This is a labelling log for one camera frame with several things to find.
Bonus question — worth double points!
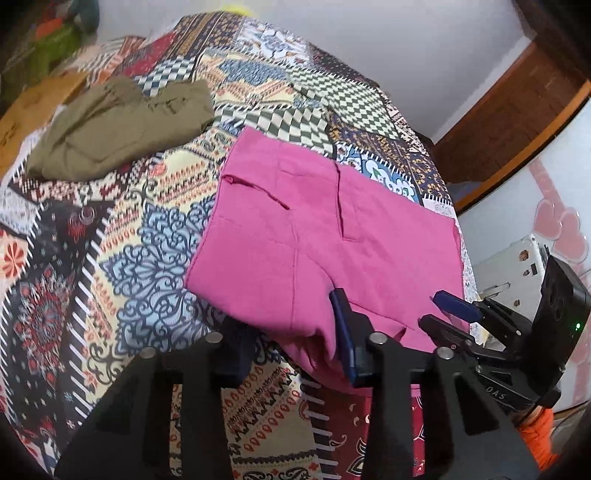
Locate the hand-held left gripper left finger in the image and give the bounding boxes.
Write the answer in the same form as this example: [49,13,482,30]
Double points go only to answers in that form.
[55,318,259,480]

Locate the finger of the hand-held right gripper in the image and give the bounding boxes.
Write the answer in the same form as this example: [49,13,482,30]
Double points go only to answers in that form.
[418,314,478,358]
[431,291,532,352]

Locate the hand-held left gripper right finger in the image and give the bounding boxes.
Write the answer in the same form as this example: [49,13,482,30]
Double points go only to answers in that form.
[329,288,541,480]

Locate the pink pants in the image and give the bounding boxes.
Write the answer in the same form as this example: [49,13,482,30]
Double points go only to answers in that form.
[183,127,464,393]

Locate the person's right forearm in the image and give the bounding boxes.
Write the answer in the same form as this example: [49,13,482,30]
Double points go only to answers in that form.
[517,406,559,469]

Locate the olive green pants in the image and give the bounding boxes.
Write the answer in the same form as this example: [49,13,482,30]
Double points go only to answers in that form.
[25,76,215,181]

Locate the white box device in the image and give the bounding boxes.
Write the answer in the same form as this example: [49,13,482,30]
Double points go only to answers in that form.
[471,235,550,305]

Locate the patchwork patterned bedspread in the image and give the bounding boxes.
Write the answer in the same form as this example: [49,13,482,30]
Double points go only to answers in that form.
[0,9,476,480]

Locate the wooden wardrobe with heart stickers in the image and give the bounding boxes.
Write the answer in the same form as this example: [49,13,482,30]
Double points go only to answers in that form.
[455,80,591,416]

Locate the wooden lap desk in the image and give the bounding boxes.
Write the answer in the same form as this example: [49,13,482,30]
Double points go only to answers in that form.
[0,71,88,171]

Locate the grey plush toy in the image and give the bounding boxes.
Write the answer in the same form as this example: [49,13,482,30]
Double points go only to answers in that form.
[69,0,100,28]

